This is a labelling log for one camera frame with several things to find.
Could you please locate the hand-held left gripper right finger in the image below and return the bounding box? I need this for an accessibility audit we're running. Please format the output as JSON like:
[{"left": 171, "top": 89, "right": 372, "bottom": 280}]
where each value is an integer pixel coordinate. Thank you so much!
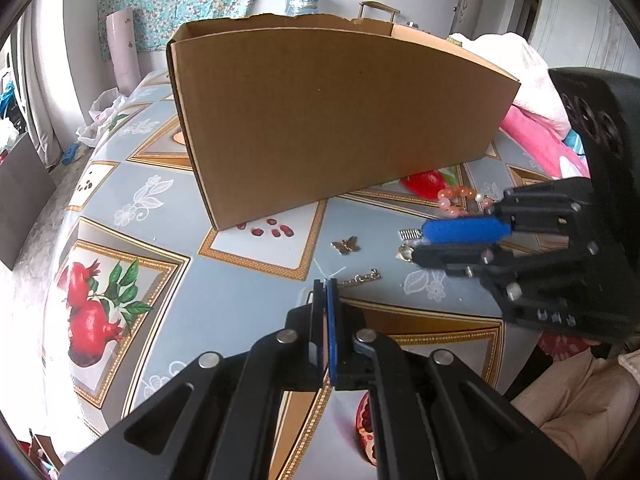
[{"left": 326, "top": 279, "right": 587, "bottom": 480}]

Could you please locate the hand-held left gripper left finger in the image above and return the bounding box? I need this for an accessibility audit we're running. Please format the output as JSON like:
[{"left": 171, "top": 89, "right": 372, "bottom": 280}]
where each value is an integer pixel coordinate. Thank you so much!
[{"left": 59, "top": 279, "right": 327, "bottom": 480}]

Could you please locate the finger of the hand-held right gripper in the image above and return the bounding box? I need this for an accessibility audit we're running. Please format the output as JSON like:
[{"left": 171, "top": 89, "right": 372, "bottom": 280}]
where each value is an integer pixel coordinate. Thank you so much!
[
  {"left": 411, "top": 241, "right": 607, "bottom": 312},
  {"left": 421, "top": 176, "right": 599, "bottom": 246}
]

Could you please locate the orange pink bead bracelet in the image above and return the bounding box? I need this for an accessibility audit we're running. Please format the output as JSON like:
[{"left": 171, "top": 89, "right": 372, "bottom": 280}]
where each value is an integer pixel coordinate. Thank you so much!
[{"left": 436, "top": 185, "right": 496, "bottom": 218}]

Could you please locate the gold chain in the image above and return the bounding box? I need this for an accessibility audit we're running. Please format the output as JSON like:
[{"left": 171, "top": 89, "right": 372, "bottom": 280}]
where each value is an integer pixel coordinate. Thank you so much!
[{"left": 336, "top": 268, "right": 383, "bottom": 288}]

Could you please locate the gold butterfly charm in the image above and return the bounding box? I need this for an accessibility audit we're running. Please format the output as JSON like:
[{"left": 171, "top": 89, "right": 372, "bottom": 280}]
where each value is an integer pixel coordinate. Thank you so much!
[{"left": 331, "top": 235, "right": 361, "bottom": 257}]

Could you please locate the brown cardboard box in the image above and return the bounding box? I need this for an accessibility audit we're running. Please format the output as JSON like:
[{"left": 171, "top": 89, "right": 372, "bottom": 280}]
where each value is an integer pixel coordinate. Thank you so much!
[{"left": 166, "top": 12, "right": 522, "bottom": 232}]

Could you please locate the white door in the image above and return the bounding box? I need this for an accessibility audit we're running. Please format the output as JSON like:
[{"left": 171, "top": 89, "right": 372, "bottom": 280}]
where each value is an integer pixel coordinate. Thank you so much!
[{"left": 530, "top": 0, "right": 636, "bottom": 76}]

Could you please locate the white fluffy blanket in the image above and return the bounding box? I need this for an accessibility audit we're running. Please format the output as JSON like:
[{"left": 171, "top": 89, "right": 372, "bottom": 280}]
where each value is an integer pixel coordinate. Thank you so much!
[{"left": 447, "top": 31, "right": 571, "bottom": 126}]

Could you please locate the white plastic bag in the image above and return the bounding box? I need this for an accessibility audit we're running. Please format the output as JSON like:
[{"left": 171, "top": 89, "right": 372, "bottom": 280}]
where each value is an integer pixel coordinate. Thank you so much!
[{"left": 75, "top": 87, "right": 131, "bottom": 148}]

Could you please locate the dark grey panel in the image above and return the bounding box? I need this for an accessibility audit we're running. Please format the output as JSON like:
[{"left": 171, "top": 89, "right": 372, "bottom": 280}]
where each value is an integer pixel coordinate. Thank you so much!
[{"left": 0, "top": 130, "right": 57, "bottom": 272}]

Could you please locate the pale pink roll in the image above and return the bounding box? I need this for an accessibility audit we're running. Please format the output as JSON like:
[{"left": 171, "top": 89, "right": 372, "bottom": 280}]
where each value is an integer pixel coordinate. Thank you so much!
[{"left": 105, "top": 7, "right": 141, "bottom": 96}]

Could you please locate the pile of assorted clutter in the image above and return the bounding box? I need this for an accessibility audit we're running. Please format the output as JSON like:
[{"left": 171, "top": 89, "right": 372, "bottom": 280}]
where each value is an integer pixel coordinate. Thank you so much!
[{"left": 0, "top": 67, "right": 23, "bottom": 153}]

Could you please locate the brown curved handle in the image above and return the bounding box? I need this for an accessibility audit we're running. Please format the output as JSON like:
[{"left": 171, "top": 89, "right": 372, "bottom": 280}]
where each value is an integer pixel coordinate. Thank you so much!
[{"left": 357, "top": 1, "right": 402, "bottom": 25}]

